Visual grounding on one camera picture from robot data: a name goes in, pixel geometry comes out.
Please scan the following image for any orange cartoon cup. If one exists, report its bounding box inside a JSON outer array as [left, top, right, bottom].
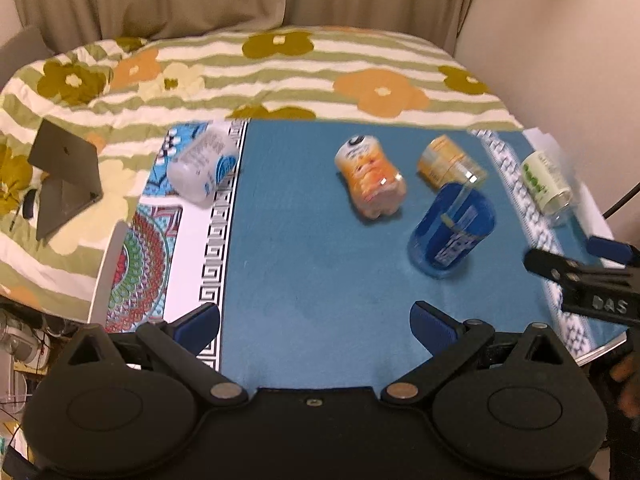
[[334, 136, 407, 220]]

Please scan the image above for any blue patterned tablecloth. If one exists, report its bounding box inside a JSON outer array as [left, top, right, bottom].
[[105, 119, 625, 389]]

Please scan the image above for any floral striped duvet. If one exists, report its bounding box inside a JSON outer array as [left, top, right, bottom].
[[1, 26, 520, 322]]

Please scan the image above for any black cable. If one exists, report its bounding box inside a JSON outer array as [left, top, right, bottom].
[[602, 179, 640, 221]]

